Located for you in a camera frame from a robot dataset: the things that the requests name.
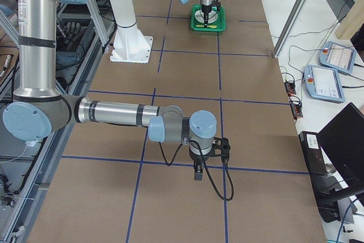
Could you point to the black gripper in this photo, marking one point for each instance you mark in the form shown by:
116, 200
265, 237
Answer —
206, 8
197, 159

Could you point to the yellow plastic spoon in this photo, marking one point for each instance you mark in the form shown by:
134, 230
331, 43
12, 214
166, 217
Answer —
211, 27

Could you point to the white round plate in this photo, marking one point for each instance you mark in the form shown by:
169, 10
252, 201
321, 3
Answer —
213, 16

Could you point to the green plastic tray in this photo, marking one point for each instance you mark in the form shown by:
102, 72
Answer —
220, 22

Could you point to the near blue teach pendant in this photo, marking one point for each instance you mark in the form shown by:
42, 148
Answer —
323, 83

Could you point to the blue teach pendant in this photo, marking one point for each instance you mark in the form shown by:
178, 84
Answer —
323, 83
338, 56

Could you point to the far blue teach pendant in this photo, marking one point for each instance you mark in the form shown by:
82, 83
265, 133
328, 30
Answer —
338, 56

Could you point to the black laptop monitor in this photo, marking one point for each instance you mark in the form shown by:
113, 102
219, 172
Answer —
342, 141

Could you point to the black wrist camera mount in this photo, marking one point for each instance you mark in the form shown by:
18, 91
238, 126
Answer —
216, 6
220, 148

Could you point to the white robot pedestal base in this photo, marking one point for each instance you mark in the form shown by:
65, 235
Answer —
130, 45

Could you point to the aluminium frame post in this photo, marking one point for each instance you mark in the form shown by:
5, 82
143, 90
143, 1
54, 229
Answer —
288, 27

